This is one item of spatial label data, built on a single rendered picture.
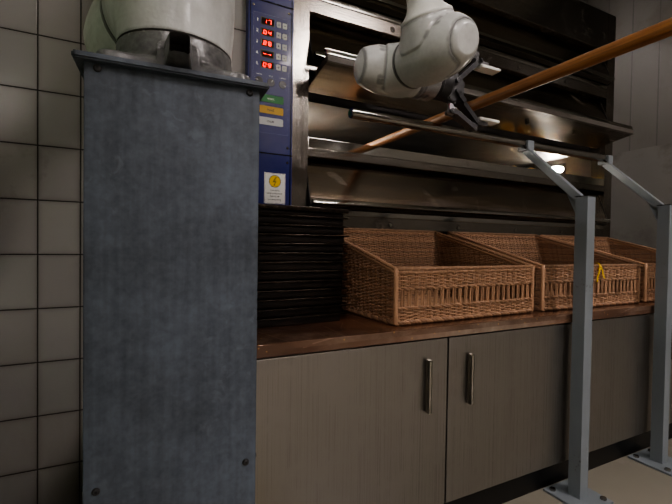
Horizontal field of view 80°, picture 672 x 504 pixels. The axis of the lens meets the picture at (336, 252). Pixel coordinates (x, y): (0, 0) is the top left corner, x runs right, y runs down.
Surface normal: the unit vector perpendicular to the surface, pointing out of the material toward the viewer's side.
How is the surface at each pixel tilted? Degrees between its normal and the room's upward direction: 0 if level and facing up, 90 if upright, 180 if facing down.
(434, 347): 90
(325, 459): 90
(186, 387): 90
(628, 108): 90
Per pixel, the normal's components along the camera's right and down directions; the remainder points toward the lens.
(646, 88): -0.92, 0.00
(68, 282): 0.44, 0.03
